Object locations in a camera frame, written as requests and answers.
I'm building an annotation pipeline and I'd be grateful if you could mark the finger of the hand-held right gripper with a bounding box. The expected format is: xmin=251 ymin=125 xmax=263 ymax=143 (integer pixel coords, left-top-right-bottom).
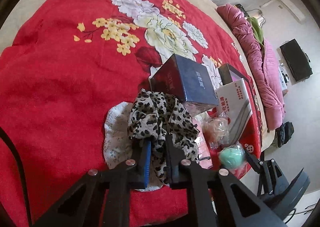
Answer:
xmin=243 ymin=149 xmax=284 ymax=196

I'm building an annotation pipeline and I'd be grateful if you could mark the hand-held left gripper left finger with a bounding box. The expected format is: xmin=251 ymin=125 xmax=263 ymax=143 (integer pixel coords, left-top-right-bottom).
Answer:
xmin=32 ymin=139 xmax=153 ymax=227

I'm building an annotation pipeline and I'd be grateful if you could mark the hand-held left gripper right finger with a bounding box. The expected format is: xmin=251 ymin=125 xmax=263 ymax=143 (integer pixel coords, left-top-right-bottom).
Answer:
xmin=164 ymin=134 xmax=287 ymax=227

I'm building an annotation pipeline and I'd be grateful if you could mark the green makeup sponge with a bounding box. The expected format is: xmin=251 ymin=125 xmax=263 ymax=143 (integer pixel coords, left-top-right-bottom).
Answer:
xmin=219 ymin=143 xmax=247 ymax=169

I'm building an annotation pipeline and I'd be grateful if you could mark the leopard print scrunchie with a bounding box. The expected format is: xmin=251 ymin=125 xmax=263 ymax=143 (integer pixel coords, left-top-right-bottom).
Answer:
xmin=127 ymin=90 xmax=200 ymax=185

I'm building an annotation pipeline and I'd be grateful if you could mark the peach makeup sponge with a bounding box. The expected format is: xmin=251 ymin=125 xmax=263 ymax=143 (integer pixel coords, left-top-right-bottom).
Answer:
xmin=201 ymin=114 xmax=230 ymax=147

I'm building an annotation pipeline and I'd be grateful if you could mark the dark tray box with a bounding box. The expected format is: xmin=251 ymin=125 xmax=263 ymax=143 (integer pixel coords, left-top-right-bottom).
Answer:
xmin=218 ymin=63 xmax=250 ymax=88

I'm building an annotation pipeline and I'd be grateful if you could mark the pink plastic packet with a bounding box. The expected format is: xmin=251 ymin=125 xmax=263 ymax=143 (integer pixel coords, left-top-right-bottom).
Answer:
xmin=191 ymin=114 xmax=214 ymax=170

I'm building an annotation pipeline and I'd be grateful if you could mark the black bag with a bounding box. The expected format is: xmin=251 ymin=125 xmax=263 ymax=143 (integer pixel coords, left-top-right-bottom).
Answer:
xmin=275 ymin=121 xmax=294 ymax=147

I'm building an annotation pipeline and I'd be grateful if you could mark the red tissue pack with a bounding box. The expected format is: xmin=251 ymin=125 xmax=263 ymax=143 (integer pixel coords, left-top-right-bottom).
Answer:
xmin=214 ymin=78 xmax=262 ymax=160

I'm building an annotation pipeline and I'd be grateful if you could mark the small dark box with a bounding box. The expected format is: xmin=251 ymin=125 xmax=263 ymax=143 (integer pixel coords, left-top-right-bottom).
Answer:
xmin=149 ymin=53 xmax=220 ymax=114

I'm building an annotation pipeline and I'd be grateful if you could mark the white printed box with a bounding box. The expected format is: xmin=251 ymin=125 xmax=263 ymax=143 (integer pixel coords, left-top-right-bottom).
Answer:
xmin=278 ymin=61 xmax=290 ymax=93

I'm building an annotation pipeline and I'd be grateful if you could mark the pink book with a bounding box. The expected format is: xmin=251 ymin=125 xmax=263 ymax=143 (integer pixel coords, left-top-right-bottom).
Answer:
xmin=230 ymin=72 xmax=244 ymax=83

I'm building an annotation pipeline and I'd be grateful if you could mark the pink quilt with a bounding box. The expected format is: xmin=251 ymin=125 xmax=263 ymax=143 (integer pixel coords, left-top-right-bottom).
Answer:
xmin=216 ymin=3 xmax=286 ymax=132

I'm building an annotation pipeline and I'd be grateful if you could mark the red floral blanket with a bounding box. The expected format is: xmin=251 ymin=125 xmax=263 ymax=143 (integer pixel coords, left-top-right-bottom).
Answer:
xmin=0 ymin=0 xmax=263 ymax=227

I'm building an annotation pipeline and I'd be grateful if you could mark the black television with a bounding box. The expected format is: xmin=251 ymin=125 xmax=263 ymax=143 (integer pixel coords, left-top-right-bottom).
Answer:
xmin=279 ymin=39 xmax=313 ymax=83

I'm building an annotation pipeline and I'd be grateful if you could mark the green cloth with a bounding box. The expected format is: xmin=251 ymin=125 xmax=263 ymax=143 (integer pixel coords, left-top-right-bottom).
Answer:
xmin=246 ymin=17 xmax=265 ymax=48

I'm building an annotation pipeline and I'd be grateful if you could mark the black cable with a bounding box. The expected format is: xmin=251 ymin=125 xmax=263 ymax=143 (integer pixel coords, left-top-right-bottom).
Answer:
xmin=0 ymin=127 xmax=33 ymax=227

